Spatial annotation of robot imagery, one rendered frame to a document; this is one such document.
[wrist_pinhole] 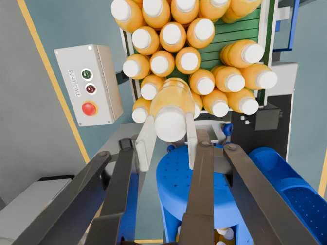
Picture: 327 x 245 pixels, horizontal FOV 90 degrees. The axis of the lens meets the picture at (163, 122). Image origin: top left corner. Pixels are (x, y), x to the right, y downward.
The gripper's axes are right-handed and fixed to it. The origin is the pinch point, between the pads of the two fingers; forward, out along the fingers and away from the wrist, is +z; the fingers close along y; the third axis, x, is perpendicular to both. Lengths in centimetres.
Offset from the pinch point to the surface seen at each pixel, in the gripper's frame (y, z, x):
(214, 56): 13.2, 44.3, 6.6
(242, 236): 13.6, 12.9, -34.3
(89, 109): -22.2, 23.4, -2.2
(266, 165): 74, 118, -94
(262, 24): 27, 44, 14
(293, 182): 68, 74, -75
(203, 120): 8.5, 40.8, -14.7
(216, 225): 7.2, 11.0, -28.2
